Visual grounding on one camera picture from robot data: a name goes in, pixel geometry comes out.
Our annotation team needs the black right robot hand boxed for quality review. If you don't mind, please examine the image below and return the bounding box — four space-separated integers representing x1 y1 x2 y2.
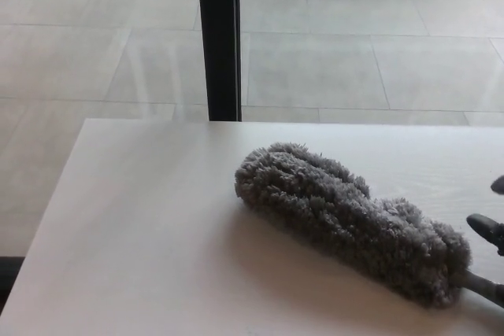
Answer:
465 173 504 257

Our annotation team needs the grey fluffy microfibre duster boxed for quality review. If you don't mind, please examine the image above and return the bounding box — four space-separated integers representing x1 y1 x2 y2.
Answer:
234 141 504 310

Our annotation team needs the black window frame post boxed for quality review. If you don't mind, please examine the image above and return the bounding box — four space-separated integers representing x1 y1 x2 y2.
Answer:
195 0 243 122

